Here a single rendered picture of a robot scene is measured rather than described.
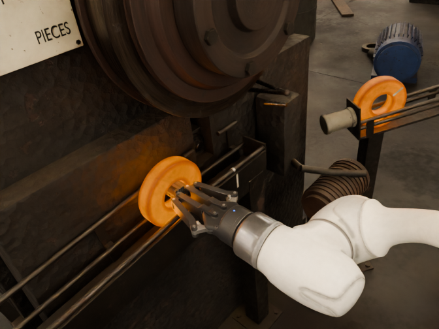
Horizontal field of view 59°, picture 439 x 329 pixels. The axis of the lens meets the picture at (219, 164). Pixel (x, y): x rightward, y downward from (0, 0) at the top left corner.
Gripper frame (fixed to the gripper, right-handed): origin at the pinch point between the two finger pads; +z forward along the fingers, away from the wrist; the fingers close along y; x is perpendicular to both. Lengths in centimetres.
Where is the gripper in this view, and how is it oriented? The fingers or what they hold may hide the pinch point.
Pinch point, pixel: (170, 186)
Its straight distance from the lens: 82.1
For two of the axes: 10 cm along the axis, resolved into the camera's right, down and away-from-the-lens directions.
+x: -0.6, -7.8, -6.2
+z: -7.4, -3.8, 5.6
